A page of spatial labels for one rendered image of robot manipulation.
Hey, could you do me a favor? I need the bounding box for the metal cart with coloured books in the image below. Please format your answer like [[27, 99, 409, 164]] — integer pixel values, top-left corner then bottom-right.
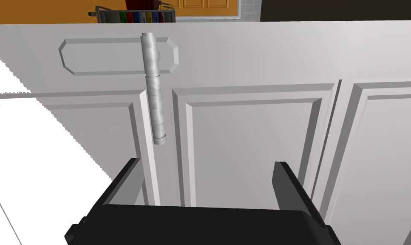
[[88, 5, 176, 24]]

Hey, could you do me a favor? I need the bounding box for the orange panelled door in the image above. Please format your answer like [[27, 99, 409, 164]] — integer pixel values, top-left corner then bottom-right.
[[164, 0, 241, 17]]

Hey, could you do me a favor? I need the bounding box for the silver bar door handle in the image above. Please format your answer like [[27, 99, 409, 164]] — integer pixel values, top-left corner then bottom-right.
[[140, 32, 167, 146]]

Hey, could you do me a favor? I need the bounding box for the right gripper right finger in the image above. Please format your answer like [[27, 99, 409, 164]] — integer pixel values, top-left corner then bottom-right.
[[272, 161, 327, 228]]

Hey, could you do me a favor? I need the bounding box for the grey door leaf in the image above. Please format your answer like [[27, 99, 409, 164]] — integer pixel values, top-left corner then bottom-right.
[[0, 20, 411, 245]]

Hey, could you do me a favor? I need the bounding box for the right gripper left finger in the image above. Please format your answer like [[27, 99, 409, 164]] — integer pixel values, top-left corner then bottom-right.
[[96, 158, 145, 207]]

